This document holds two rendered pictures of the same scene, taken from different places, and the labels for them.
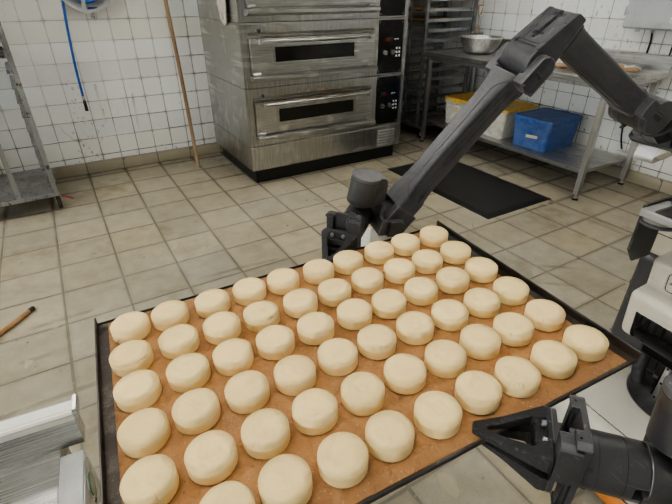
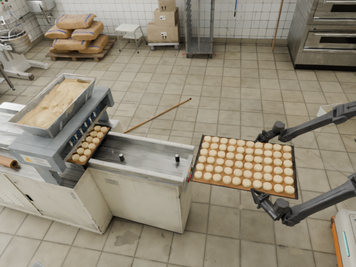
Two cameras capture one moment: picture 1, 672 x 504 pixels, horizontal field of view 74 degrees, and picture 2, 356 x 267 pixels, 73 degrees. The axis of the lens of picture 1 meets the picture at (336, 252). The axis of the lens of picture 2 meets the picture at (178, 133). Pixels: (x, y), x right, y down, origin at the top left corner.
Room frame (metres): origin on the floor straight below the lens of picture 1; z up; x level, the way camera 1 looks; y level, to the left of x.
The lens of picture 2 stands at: (-0.49, -0.38, 2.21)
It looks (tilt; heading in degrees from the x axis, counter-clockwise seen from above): 45 degrees down; 45
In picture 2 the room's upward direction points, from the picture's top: 5 degrees counter-clockwise
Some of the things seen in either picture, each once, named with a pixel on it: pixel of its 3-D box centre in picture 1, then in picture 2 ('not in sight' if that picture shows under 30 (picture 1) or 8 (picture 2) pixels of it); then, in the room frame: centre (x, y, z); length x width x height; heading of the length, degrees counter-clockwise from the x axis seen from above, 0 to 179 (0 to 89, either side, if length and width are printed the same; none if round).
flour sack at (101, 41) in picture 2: not in sight; (94, 43); (1.87, 4.10, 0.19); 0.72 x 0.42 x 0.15; 35
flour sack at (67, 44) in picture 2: not in sight; (72, 41); (1.51, 4.24, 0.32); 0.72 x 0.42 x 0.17; 125
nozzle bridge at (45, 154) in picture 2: not in sight; (73, 131); (-0.09, 1.11, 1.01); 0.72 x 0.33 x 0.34; 25
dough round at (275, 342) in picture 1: (275, 342); (230, 156); (0.44, 0.08, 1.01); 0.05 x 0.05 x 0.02
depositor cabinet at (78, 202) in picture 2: not in sight; (53, 167); (-0.29, 1.53, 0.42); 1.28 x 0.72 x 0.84; 115
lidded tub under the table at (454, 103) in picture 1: (472, 109); not in sight; (4.57, -1.37, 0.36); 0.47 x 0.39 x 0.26; 119
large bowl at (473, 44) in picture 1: (480, 45); not in sight; (4.56, -1.35, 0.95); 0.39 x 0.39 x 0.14
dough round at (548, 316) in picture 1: (544, 315); (288, 180); (0.48, -0.28, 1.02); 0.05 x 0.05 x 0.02
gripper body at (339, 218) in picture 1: (347, 232); (267, 136); (0.75, -0.02, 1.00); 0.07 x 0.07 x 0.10; 71
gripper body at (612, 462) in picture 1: (595, 460); (266, 204); (0.27, -0.26, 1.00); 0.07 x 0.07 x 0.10; 71
